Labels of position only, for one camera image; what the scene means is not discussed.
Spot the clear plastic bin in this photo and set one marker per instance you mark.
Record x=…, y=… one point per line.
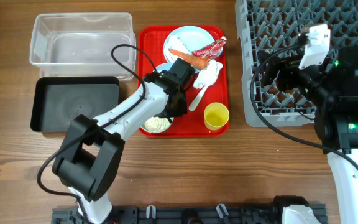
x=84, y=44

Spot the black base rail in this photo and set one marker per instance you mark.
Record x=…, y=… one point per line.
x=171, y=215

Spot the yellow plastic cup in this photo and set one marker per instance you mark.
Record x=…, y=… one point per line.
x=216, y=115

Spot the grey dishwasher rack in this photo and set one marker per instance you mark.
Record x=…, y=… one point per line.
x=269, y=26

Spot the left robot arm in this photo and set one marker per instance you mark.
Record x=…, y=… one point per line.
x=92, y=148

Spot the light blue bowl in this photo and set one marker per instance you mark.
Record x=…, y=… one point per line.
x=163, y=67

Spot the white plastic spoon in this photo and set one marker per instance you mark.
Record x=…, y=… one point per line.
x=198, y=98

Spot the red snack wrapper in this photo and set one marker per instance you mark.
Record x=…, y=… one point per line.
x=211, y=51

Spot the red serving tray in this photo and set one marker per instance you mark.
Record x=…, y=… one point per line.
x=190, y=125

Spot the crumpled white napkin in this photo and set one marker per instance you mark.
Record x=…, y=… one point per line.
x=209, y=75

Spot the white rice pile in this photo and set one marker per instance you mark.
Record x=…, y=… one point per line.
x=156, y=124

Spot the black plastic tray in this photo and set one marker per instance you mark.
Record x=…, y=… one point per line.
x=59, y=100

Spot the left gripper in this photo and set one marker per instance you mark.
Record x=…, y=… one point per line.
x=183, y=107

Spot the mint green bowl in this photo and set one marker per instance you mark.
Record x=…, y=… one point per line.
x=157, y=124

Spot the orange carrot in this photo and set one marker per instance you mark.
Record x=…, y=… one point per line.
x=198, y=62

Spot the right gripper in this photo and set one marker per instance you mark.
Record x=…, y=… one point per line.
x=288, y=68

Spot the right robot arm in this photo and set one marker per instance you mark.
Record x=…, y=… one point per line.
x=335, y=95

